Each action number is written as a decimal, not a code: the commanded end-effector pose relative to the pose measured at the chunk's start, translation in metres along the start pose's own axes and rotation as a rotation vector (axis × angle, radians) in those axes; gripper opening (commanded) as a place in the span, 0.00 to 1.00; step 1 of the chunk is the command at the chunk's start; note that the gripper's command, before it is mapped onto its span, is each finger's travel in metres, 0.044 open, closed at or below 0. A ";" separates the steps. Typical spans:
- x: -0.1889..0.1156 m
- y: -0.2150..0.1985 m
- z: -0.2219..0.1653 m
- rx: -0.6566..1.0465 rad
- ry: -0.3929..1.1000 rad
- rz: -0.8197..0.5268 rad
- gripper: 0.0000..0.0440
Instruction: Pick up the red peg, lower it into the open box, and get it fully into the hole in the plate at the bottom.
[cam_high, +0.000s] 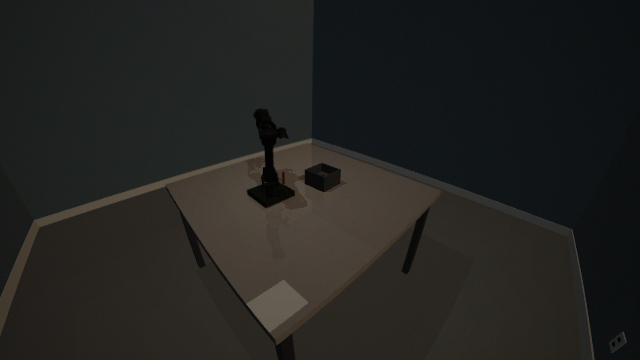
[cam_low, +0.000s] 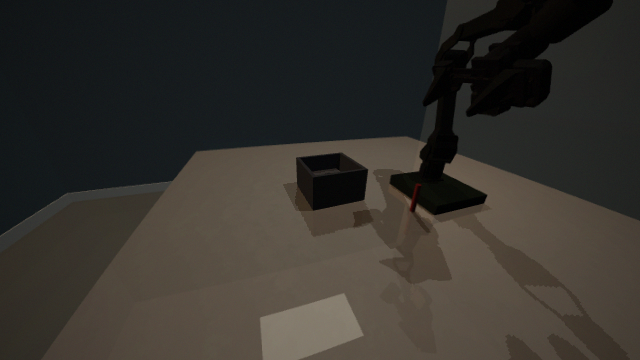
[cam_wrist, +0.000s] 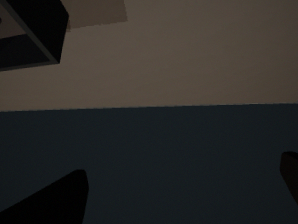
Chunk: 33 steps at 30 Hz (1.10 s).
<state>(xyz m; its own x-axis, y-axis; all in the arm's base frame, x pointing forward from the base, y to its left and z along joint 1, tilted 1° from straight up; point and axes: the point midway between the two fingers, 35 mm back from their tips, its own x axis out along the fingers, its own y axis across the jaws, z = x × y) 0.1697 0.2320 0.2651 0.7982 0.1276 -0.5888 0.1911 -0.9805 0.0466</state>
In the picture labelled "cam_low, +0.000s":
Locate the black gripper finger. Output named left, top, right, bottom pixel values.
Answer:
left=422, top=67, right=453, bottom=107
left=466, top=69, right=527, bottom=117

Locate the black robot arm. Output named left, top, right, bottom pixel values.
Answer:
left=416, top=0, right=613, bottom=182

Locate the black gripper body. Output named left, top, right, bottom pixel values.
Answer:
left=432, top=38, right=552, bottom=108

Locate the red peg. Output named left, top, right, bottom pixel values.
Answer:
left=410, top=184, right=421, bottom=212

